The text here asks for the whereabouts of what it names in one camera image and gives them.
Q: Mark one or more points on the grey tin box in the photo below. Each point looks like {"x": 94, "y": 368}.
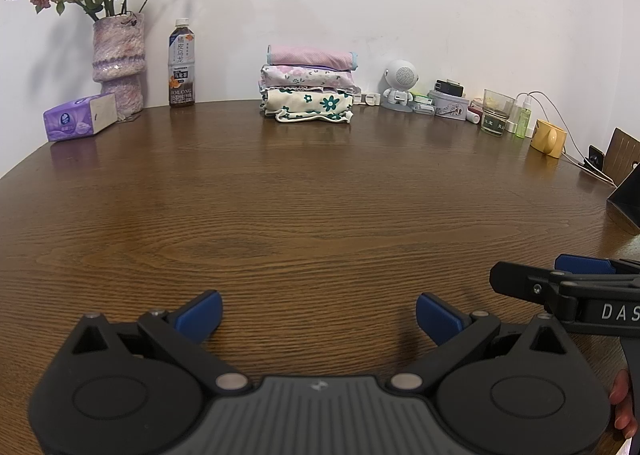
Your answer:
{"x": 452, "y": 107}

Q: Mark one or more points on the purple tissue box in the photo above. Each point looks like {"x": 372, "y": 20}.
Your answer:
{"x": 75, "y": 120}

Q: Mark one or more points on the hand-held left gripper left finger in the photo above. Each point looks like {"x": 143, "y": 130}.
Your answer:
{"x": 202, "y": 317}

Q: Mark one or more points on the black charger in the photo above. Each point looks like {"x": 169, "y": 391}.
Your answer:
{"x": 449, "y": 87}

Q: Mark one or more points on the pink knitted vase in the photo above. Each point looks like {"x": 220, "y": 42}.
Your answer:
{"x": 120, "y": 60}

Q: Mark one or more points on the person's right hand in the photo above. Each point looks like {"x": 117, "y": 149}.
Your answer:
{"x": 624, "y": 400}

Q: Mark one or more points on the folded cream floral garment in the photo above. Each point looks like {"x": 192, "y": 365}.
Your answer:
{"x": 305, "y": 105}

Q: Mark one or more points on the glass cup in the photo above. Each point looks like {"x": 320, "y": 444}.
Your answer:
{"x": 496, "y": 112}

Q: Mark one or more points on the brown cardboard stand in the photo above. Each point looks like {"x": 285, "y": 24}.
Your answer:
{"x": 625, "y": 185}

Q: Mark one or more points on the red white tube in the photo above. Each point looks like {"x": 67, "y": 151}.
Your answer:
{"x": 474, "y": 116}

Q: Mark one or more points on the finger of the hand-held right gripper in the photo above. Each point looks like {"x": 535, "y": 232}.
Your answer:
{"x": 520, "y": 282}
{"x": 585, "y": 265}

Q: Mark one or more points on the pink and blue tank top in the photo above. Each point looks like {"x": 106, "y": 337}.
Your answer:
{"x": 315, "y": 60}

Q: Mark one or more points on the yellow mug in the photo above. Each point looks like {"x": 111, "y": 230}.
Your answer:
{"x": 547, "y": 137}

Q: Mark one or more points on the white robot speaker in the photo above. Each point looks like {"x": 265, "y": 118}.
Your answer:
{"x": 400, "y": 80}

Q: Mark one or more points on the green white small box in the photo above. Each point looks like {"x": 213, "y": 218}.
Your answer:
{"x": 424, "y": 99}

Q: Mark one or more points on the tea bottle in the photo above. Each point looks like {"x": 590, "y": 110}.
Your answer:
{"x": 181, "y": 67}

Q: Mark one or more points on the white charger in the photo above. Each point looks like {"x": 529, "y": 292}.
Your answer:
{"x": 514, "y": 119}

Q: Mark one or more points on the folded pink floral garment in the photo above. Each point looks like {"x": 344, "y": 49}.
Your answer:
{"x": 305, "y": 77}

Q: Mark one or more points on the green small bottle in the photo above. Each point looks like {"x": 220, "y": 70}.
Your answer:
{"x": 523, "y": 120}

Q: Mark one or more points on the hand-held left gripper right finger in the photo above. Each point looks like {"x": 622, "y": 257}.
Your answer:
{"x": 435, "y": 320}

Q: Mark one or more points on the black small device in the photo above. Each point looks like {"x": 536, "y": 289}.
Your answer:
{"x": 594, "y": 157}

